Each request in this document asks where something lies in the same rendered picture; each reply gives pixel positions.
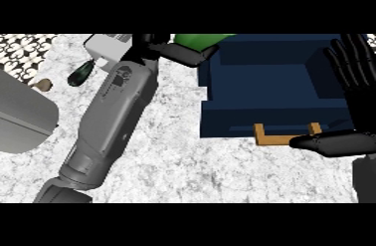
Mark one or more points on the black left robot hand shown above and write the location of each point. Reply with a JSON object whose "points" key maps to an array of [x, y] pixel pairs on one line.
{"points": [[183, 55]]}

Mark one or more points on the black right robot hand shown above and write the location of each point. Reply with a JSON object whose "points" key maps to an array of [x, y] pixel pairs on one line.
{"points": [[360, 104]]}

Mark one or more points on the green cup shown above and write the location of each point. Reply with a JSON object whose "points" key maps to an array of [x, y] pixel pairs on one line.
{"points": [[198, 40]]}

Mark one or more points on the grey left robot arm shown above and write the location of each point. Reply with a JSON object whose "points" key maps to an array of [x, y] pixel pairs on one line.
{"points": [[115, 114]]}

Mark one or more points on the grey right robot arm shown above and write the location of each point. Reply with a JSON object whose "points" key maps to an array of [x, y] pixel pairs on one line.
{"points": [[366, 180]]}

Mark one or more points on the blue open drawer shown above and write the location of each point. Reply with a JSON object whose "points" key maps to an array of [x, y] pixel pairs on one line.
{"points": [[267, 77]]}

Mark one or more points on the blue drawer front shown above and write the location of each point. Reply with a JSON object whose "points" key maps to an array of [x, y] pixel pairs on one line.
{"points": [[230, 119]]}

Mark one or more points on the white box appliance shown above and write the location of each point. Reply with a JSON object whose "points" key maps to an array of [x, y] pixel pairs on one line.
{"points": [[108, 47]]}

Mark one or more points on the dark green bottle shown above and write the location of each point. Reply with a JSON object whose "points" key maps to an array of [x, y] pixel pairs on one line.
{"points": [[80, 74]]}

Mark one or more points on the small tan object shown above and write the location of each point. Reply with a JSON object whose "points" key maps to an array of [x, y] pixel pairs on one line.
{"points": [[43, 84]]}

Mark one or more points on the grey rounded appliance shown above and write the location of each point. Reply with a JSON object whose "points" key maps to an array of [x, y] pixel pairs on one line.
{"points": [[22, 120]]}

